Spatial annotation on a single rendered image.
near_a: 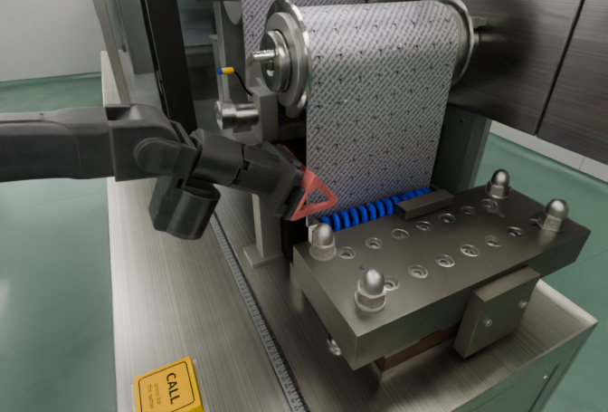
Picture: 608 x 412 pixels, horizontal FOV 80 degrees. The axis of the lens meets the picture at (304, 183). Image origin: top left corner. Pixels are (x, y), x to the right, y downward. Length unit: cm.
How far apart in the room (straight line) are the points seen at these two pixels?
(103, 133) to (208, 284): 35
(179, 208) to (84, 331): 154
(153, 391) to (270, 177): 29
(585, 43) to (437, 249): 31
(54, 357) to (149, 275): 125
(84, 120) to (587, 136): 58
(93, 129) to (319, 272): 29
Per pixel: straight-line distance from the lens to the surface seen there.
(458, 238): 56
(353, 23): 49
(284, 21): 47
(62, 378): 183
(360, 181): 56
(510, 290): 53
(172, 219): 45
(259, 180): 44
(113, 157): 39
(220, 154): 42
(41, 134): 39
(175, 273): 69
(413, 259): 50
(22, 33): 609
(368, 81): 50
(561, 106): 61
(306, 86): 45
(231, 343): 57
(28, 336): 205
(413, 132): 58
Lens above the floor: 136
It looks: 31 degrees down
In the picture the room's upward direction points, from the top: straight up
